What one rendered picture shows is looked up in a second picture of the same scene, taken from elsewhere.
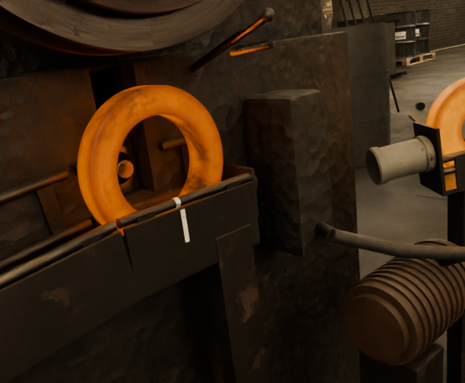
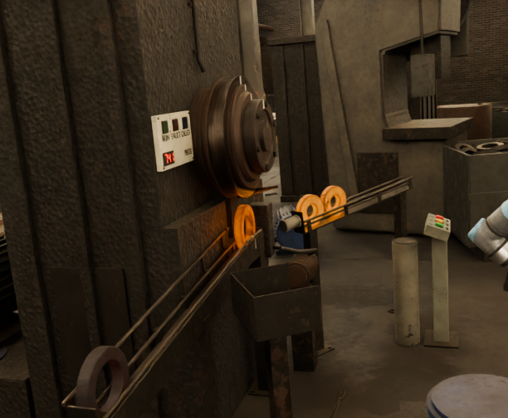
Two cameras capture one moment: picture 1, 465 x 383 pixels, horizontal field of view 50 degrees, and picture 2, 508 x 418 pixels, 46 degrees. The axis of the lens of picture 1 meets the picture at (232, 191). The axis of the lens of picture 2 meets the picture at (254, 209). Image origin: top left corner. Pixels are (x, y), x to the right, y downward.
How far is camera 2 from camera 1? 199 cm
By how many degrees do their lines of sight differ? 31
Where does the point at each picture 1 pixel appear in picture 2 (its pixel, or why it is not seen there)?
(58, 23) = (241, 192)
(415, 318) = (308, 269)
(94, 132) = (240, 218)
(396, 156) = (290, 221)
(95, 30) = (244, 192)
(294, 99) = (267, 206)
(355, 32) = not seen: hidden behind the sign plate
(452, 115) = (304, 207)
